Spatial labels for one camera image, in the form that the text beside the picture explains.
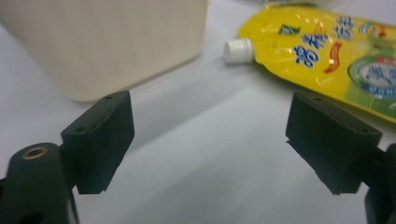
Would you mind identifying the cream plastic box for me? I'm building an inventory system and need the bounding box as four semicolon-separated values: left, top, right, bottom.
0;0;209;103

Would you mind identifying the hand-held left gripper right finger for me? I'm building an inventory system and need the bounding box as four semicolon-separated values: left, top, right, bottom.
285;91;383;196

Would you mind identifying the yellow spout seasoning pouch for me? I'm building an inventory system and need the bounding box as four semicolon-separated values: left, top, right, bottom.
222;3;396;125

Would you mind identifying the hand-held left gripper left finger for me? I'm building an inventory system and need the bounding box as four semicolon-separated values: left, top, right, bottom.
60;90;135;196

